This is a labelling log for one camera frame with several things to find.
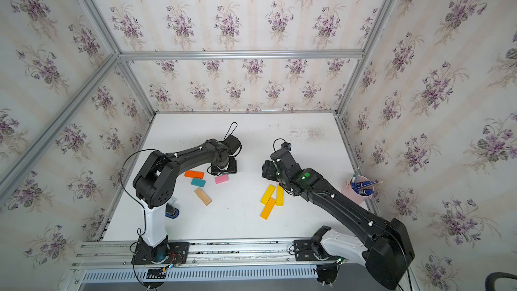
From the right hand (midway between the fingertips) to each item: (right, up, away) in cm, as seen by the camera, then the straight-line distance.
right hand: (272, 169), depth 80 cm
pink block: (-23, -8, +14) cm, 28 cm away
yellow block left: (-2, -14, +9) cm, 16 cm away
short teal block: (-33, -9, +11) cm, 36 cm away
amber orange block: (-1, -18, +4) cm, 18 cm away
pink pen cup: (+37, -8, +2) cm, 38 cm away
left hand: (-19, -5, +15) cm, 25 cm away
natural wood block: (-29, -15, +7) cm, 33 cm away
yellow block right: (+4, -13, +7) cm, 15 cm away
